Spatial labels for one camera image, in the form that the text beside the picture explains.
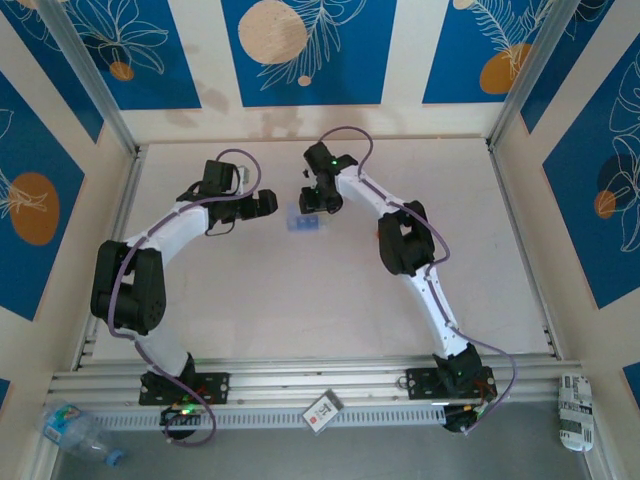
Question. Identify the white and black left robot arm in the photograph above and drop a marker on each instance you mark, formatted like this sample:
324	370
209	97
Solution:
130	290

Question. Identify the blue pill organizer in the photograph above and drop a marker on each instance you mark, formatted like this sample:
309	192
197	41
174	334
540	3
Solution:
307	224

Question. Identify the aluminium corner post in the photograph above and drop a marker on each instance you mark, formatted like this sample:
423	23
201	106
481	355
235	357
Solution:
96	85
512	100

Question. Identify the small controller board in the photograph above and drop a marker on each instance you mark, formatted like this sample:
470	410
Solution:
182	412
462	422

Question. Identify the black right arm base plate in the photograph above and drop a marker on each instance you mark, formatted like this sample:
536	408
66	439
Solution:
420	382

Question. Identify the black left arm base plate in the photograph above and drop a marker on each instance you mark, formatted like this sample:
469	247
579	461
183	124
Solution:
220	387

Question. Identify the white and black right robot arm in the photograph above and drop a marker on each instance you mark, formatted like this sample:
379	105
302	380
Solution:
440	305

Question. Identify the white card with red tag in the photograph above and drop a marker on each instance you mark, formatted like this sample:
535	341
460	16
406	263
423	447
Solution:
322	411

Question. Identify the clear plastic water bottle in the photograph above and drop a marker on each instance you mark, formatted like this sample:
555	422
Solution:
70	430

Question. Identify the aluminium base frame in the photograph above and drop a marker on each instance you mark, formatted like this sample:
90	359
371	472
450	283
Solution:
320	375

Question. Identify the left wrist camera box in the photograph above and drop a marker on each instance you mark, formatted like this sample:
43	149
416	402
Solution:
245	176

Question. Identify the aluminium side rail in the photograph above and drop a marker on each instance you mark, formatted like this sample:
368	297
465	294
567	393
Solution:
126	200
501	175

